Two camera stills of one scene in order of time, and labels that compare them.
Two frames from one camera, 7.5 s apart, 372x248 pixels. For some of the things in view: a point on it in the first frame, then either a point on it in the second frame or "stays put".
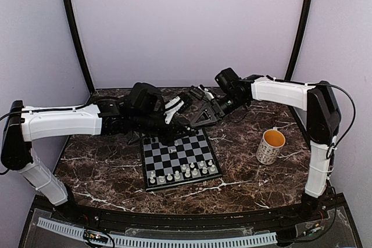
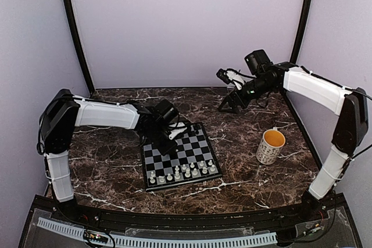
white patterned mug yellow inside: x=270 y=147 stays put
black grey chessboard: x=189 y=159 stays put
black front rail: x=260 y=218 stays put
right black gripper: x=211 y=111 → x=230 y=98
